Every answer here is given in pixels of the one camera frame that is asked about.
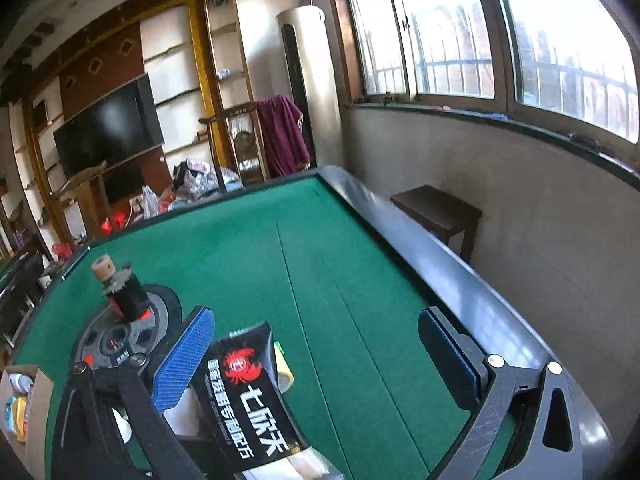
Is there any light wooden chair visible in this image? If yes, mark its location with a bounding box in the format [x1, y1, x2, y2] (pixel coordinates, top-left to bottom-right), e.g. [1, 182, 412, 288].
[50, 160, 108, 241]

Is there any beige tower air conditioner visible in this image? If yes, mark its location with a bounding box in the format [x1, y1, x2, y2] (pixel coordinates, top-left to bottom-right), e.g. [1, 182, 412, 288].
[276, 4, 346, 171]

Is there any white plastic bag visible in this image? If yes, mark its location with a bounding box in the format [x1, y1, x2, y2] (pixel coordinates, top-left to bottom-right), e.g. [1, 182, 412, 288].
[141, 185, 162, 219]

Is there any yellow tape roll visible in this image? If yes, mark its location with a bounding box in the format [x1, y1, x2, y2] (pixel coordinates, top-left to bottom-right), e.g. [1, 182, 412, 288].
[272, 340, 296, 393]

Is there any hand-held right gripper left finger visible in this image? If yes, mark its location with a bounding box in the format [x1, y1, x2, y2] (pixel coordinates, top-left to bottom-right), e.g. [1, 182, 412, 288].
[52, 305, 216, 480]

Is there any green felt mahjong table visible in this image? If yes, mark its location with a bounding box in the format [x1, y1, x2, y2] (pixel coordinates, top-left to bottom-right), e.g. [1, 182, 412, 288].
[10, 164, 613, 480]

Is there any dark side table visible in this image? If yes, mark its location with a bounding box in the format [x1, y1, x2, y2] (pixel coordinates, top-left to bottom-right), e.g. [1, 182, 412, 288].
[0, 250, 47, 347]

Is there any window with metal bars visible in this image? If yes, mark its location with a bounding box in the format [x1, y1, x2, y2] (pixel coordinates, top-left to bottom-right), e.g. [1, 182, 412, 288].
[325, 0, 640, 143]

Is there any cardboard box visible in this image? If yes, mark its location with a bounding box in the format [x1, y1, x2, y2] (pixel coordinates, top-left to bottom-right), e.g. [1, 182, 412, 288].
[0, 364, 55, 478]

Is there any wooden chair with round back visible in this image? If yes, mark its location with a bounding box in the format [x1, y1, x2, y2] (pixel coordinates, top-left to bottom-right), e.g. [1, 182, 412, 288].
[199, 101, 271, 193]

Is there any pile of plastic bags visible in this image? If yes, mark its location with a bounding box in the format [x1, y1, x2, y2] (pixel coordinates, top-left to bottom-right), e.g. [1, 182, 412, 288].
[172, 157, 242, 197]

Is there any dark wooden stool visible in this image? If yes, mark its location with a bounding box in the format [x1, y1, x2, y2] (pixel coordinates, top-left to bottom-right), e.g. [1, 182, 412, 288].
[390, 185, 483, 263]

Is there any wooden wall cabinet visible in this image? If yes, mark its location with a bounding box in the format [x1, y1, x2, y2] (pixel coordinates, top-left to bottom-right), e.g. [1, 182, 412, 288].
[0, 0, 251, 261]

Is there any red plastic stool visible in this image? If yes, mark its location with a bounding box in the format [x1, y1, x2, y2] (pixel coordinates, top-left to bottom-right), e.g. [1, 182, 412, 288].
[100, 212, 127, 237]

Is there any black cylinder device with spool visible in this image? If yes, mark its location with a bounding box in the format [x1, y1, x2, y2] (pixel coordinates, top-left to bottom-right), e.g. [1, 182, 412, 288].
[91, 255, 151, 323]

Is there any maroon cloth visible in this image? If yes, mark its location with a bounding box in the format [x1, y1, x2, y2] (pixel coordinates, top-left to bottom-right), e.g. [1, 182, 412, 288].
[256, 94, 312, 177]

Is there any black flat television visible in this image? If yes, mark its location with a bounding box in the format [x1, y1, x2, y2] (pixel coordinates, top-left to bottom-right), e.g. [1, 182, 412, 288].
[52, 72, 166, 181]

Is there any black packet with red crab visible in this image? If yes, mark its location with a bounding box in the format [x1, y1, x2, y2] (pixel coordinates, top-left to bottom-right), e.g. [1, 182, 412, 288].
[187, 320, 346, 478]

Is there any yellow packet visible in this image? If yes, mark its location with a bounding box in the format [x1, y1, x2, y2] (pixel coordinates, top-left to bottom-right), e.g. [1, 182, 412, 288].
[14, 396, 30, 442]

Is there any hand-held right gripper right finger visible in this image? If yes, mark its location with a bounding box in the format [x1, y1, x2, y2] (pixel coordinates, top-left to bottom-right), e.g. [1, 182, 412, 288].
[417, 305, 613, 480]

